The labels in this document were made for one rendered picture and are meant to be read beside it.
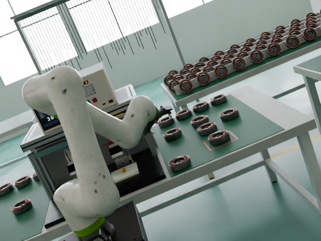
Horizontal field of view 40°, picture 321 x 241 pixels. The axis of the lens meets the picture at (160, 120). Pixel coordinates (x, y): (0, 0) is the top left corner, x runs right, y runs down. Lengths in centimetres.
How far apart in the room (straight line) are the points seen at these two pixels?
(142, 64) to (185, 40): 97
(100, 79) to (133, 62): 633
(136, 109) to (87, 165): 43
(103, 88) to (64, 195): 92
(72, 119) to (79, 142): 8
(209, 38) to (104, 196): 757
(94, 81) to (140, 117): 63
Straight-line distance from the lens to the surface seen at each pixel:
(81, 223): 164
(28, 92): 159
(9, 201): 292
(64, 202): 160
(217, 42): 893
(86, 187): 148
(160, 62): 874
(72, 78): 145
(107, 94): 238
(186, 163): 217
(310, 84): 326
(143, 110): 179
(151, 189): 213
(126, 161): 247
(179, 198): 321
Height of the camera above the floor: 160
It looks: 16 degrees down
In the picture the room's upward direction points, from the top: 22 degrees counter-clockwise
